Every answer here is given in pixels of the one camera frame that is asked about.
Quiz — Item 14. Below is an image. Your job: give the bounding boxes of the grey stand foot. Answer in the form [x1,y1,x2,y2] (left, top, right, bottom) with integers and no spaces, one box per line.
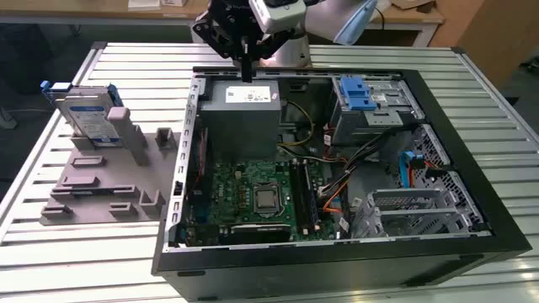
[0,105,19,130]

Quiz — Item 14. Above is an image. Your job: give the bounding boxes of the hard disk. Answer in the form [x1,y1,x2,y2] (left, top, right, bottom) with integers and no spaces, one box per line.
[40,80,125,148]

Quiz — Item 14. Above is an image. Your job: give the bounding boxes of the metal socket cover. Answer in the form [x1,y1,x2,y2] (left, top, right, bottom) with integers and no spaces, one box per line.
[251,186,284,215]

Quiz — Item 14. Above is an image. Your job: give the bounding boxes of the red orange power wire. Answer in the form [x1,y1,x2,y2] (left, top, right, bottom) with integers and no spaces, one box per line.
[423,159,455,178]

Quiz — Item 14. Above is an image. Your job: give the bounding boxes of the black wire bundle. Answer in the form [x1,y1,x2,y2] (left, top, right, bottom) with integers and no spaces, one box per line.
[319,124,424,193]

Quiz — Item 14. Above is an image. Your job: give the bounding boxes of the dark office chair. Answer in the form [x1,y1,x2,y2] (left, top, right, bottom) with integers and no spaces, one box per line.
[0,23,56,95]

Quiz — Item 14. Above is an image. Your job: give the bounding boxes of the grey disk bay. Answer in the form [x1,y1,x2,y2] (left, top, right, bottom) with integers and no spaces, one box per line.
[351,187,483,239]

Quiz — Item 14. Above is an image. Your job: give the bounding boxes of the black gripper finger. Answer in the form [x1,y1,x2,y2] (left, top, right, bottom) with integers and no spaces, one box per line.
[248,30,296,83]
[191,11,249,83]

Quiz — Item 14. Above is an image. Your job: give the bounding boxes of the black graphics card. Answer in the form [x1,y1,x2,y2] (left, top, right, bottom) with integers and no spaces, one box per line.
[217,222,292,246]

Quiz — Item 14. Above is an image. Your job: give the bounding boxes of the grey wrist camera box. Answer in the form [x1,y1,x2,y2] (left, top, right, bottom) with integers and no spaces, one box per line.
[248,0,307,34]

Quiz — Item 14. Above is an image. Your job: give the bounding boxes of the silver CPU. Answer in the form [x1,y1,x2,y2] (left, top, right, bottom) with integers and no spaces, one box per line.
[255,189,281,209]

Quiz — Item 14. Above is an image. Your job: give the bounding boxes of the black open PC case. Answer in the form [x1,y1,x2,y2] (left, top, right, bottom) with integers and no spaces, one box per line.
[151,65,534,301]

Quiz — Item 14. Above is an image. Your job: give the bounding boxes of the RAM stick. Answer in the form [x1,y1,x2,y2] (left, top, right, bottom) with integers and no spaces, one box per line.
[307,161,321,230]

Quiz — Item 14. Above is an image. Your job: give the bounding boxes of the blue drive latch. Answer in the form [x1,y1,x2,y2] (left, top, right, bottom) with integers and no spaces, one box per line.
[339,76,383,111]

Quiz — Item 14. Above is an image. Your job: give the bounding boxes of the black CPU socket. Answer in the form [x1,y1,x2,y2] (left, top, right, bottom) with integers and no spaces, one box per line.
[249,181,284,220]

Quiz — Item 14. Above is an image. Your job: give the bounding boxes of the yellow black power wires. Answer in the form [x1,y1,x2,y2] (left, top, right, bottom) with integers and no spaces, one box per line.
[277,100,316,148]

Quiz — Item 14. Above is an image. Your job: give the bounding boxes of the wooden cabinet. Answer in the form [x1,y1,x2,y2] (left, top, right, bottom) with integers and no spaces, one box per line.
[431,0,539,86]

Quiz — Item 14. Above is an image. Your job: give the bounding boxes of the grey parts rack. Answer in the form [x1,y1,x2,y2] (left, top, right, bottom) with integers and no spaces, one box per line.
[40,107,181,225]

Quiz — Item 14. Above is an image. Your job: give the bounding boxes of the black RAM slot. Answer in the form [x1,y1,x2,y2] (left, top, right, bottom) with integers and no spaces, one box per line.
[289,160,304,231]
[296,160,309,231]
[303,160,316,231]

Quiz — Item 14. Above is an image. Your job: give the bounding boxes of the brown cardboard piece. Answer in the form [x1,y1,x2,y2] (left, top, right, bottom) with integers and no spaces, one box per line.
[389,0,438,12]

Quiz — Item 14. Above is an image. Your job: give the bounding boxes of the grey optical drive cage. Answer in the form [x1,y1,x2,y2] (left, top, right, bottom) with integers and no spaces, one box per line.
[328,75,424,146]

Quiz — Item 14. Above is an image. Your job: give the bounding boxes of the blue data wire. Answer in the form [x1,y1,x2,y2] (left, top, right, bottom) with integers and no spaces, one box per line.
[397,150,426,190]

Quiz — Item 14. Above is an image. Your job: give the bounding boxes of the orange motherboard wires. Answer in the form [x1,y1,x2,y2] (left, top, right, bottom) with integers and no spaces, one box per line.
[321,175,351,215]

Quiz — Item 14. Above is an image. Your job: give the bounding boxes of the grey power supply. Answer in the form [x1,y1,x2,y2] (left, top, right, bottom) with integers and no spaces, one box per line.
[197,78,283,160]

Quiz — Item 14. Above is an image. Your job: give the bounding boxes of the green motherboard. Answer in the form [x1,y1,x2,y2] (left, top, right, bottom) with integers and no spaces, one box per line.
[184,159,343,247]

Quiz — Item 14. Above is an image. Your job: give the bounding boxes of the wooden desk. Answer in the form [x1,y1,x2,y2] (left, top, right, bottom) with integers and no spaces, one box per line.
[0,0,447,45]

